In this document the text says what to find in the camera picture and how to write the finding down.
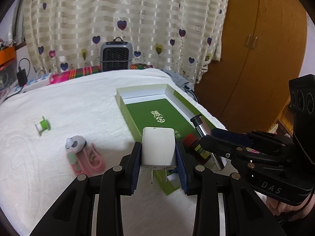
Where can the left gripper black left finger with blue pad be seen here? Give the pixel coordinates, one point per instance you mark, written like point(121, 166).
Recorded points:
point(72, 212)

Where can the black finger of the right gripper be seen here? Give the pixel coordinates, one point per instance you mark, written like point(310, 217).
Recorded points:
point(218, 146)

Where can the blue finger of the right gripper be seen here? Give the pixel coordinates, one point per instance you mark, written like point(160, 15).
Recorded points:
point(227, 135)

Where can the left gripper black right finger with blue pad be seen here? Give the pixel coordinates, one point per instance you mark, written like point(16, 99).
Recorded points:
point(226, 205)

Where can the red capped brown bottle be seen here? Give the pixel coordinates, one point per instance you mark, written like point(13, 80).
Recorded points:
point(192, 147)

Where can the black silver cylindrical tool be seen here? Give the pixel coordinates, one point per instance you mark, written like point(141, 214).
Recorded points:
point(197, 122)

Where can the white usb wall charger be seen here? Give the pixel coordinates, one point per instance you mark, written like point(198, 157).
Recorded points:
point(158, 150)

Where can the panda round tape measure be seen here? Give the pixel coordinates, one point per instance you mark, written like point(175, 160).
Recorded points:
point(75, 144)

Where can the green white thread spool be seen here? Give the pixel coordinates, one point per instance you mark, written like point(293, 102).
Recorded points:
point(42, 126)

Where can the person's right hand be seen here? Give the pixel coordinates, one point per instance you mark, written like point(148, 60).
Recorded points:
point(277, 208)

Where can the green shallow cardboard box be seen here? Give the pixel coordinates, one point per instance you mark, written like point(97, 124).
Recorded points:
point(157, 106)

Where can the brown wooden wardrobe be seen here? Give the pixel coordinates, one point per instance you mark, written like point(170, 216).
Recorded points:
point(263, 47)

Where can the heart patterned beige curtain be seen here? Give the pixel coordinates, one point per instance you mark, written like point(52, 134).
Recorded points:
point(183, 36)

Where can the grey portable space heater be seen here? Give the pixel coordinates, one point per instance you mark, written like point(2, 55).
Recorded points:
point(116, 55)

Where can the white blue power strip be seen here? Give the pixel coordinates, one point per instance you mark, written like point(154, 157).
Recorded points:
point(45, 80)

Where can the colourful striped cloth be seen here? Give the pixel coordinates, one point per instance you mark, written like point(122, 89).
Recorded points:
point(77, 73)

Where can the black power adapter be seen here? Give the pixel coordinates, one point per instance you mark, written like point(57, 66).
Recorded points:
point(22, 77)

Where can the orange lidded storage bin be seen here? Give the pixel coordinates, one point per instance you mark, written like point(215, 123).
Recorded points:
point(8, 72)

